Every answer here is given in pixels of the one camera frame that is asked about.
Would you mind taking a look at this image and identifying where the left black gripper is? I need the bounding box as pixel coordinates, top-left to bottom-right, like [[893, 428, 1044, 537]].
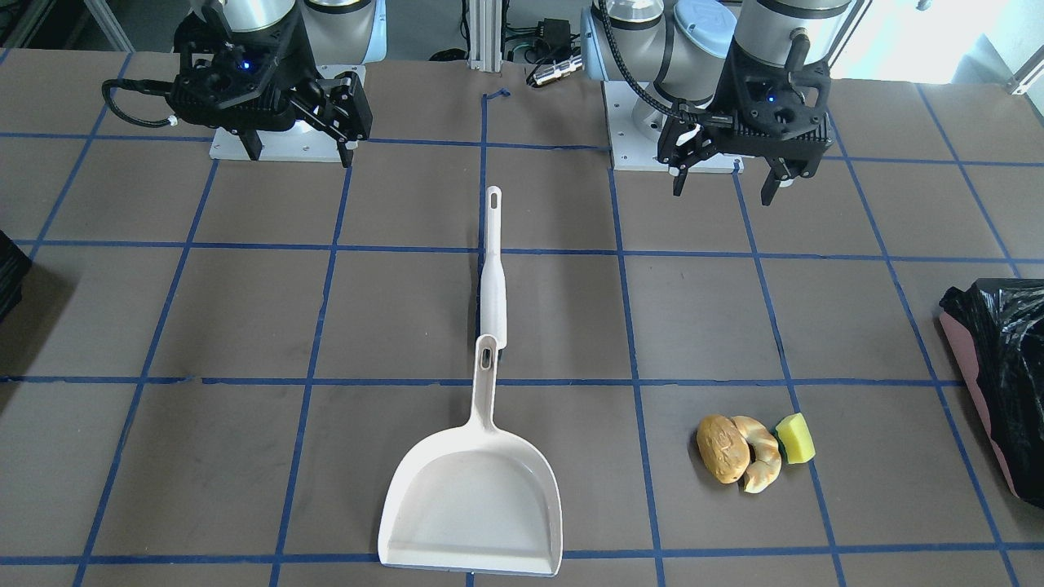
[[657, 33, 833, 205]]

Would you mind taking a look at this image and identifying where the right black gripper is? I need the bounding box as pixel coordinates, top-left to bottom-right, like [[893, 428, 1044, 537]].
[[169, 15, 374, 168]]

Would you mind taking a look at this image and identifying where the white hand brush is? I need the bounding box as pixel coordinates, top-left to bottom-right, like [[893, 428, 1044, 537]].
[[480, 185, 507, 353]]

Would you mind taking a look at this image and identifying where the brown bread roll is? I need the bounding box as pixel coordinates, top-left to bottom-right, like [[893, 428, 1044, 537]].
[[695, 415, 750, 484]]

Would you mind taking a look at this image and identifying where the croissant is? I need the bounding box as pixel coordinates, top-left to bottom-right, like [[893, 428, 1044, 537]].
[[732, 415, 782, 494]]

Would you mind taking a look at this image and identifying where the yellow green sponge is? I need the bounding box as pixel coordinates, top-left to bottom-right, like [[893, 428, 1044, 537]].
[[773, 413, 816, 465]]

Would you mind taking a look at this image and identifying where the white dustpan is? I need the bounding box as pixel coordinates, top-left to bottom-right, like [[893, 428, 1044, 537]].
[[377, 334, 564, 578]]

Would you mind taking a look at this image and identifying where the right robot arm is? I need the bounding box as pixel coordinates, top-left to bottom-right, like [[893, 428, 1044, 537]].
[[166, 1, 387, 167]]

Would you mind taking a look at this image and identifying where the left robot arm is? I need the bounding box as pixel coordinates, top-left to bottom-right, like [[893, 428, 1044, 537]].
[[582, 1, 851, 205]]

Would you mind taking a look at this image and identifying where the bin with black bag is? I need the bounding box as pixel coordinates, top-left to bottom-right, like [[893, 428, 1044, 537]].
[[938, 278, 1043, 508], [0, 232, 33, 322]]

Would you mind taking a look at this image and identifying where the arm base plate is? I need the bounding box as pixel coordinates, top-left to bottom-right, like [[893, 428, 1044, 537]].
[[210, 64, 367, 163], [603, 81, 745, 174]]

